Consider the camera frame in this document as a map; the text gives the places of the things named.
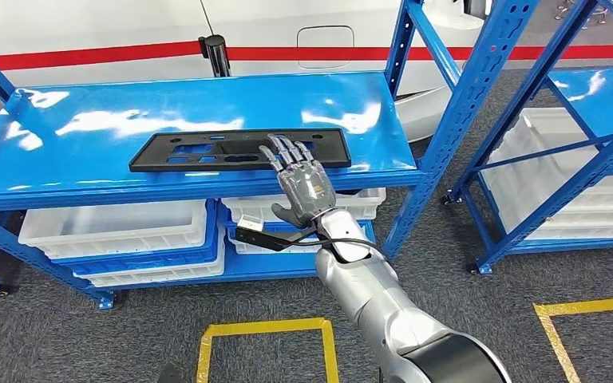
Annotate yellow floor tape square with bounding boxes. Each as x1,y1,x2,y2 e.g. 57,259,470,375
196,318,340,383
532,295,613,383

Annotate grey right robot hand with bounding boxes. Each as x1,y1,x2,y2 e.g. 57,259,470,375
259,133,338,230

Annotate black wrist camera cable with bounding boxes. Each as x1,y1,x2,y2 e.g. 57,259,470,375
285,236,387,256

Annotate white car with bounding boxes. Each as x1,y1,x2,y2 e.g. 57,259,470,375
0,0,492,144

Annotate white plastic crate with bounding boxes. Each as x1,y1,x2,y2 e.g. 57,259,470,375
73,232,227,289
481,107,613,212
220,188,387,224
18,199,210,260
227,227,321,256
517,222,613,240
528,203,613,228

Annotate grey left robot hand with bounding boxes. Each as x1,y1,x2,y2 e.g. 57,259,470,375
157,362,184,383

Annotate red barrier belt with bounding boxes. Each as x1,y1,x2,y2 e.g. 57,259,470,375
0,41,613,73

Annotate black plastic panel part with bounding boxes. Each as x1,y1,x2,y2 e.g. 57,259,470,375
129,128,353,173

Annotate chrome chair base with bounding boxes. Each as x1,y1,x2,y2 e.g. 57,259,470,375
555,0,609,30

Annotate black stanchion post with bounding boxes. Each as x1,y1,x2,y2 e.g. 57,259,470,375
198,34,232,78

